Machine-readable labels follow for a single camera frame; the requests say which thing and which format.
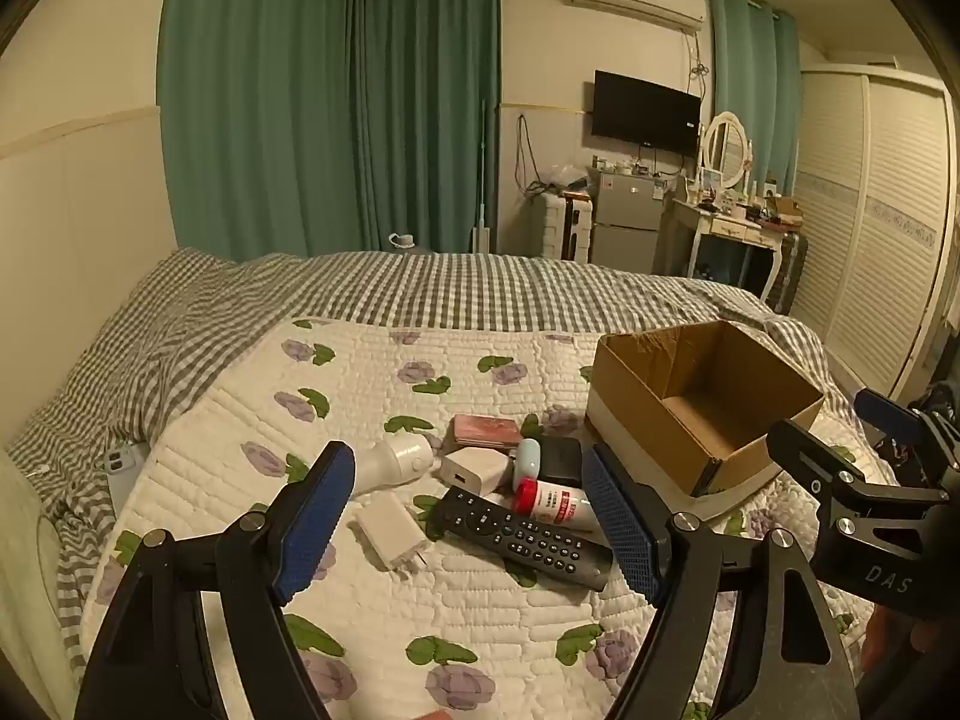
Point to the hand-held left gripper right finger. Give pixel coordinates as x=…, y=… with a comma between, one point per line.
x=619, y=517

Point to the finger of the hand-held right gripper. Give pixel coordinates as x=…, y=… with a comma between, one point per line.
x=806, y=454
x=889, y=409

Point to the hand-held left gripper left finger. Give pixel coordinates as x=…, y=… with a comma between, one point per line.
x=315, y=525

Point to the red and white bottle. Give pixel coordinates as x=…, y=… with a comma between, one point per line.
x=551, y=504

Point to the small black box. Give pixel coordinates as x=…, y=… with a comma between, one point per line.
x=562, y=461

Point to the black remote control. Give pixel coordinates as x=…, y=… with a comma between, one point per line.
x=517, y=536

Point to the white plastic bottle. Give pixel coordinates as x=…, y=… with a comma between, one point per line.
x=401, y=459

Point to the light blue small container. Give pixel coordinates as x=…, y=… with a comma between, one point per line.
x=528, y=457

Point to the brown cardboard box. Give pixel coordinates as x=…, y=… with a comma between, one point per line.
x=652, y=397

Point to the white cube charger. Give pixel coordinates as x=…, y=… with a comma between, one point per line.
x=474, y=469

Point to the pink rose-embossed case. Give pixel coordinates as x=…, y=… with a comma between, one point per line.
x=484, y=431

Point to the person's right hand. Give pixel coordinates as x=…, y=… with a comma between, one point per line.
x=881, y=641

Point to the grey suitcase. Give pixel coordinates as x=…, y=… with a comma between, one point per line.
x=791, y=270

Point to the white floral quilt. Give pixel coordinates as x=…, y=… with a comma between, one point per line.
x=465, y=630

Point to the white louvred wardrobe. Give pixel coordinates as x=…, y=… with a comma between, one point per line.
x=877, y=225

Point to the white smartphone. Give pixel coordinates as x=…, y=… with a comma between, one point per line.
x=124, y=472

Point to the white dressing table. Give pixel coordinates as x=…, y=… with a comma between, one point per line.
x=739, y=229

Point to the grey gingham bed sheet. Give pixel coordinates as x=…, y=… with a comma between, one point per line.
x=480, y=289

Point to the white ribbed suitcase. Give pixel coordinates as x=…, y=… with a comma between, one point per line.
x=559, y=229

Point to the grey mini fridge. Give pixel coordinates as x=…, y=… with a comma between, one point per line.
x=626, y=217

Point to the white oval vanity mirror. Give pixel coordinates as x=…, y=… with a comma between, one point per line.
x=724, y=142

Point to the white mop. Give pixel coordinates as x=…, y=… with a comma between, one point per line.
x=481, y=232

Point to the light green curtain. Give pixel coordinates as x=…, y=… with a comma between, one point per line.
x=750, y=82

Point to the green curtain panel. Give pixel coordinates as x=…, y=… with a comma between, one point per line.
x=255, y=105
x=427, y=105

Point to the black wall television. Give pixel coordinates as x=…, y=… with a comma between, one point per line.
x=645, y=112

